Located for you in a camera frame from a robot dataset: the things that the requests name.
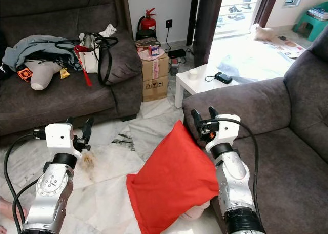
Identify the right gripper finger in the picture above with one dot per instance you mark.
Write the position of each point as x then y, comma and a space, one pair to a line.
213, 113
197, 121

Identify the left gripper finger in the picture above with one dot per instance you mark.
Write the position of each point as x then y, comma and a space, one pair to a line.
69, 121
88, 129

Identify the red pillow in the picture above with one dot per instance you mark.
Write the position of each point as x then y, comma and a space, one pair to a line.
169, 177

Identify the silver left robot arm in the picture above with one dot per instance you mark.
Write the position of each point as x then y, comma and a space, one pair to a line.
54, 188

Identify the dark brown fabric sofa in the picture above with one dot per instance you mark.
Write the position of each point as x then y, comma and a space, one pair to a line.
287, 121
51, 105

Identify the pale pink pillow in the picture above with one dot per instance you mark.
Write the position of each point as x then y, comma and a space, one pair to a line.
196, 212

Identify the white low table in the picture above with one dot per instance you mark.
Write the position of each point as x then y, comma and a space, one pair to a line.
200, 84

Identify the small white cup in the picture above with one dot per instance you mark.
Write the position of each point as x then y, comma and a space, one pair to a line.
193, 74

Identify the small yellow item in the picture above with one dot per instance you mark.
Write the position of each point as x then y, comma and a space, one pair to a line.
64, 73

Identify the beige cushion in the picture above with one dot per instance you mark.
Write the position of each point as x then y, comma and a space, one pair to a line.
43, 75

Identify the red tassel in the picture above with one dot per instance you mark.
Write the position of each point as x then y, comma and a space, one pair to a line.
85, 70

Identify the small dark device with light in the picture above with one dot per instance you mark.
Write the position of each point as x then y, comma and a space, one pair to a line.
174, 66

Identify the brown cardboard box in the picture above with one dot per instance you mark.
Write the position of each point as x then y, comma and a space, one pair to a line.
155, 79

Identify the orange black gadget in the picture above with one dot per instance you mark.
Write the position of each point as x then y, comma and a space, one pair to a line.
25, 74

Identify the black power adaptor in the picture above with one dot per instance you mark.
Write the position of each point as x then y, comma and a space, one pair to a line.
177, 53

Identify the small blue red box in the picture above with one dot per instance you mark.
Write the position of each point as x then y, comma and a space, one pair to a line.
154, 51

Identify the grey blue jacket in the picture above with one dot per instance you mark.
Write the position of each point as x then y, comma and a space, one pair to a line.
36, 45

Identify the black garment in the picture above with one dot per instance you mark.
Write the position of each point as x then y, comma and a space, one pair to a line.
3, 64

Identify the dark curtain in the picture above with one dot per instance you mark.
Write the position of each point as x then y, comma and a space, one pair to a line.
206, 23

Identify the patterned tray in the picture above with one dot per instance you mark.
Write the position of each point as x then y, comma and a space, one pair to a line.
146, 43

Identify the beige bag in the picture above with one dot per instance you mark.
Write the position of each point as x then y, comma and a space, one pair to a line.
263, 32

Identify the person's bare foot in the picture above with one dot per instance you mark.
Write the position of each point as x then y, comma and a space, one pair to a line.
3, 230
11, 211

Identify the printed paper sheet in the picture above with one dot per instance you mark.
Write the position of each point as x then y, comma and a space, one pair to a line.
287, 46

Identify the crumpled white cloth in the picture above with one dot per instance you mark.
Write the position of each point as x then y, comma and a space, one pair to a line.
108, 30

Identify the red fire extinguisher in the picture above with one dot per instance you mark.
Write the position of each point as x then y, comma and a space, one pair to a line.
148, 23

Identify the green plastic stool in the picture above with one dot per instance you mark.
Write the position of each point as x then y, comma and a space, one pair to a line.
310, 26

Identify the stack of books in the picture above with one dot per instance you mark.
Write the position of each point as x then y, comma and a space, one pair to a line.
319, 13

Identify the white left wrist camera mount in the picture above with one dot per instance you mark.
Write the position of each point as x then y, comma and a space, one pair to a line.
60, 137

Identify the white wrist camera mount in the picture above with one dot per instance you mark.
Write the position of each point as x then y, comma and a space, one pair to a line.
60, 137
224, 129

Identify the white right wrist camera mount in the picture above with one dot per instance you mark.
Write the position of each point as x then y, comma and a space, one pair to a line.
224, 129

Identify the black wall socket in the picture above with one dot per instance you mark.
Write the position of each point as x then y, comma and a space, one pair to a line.
168, 23

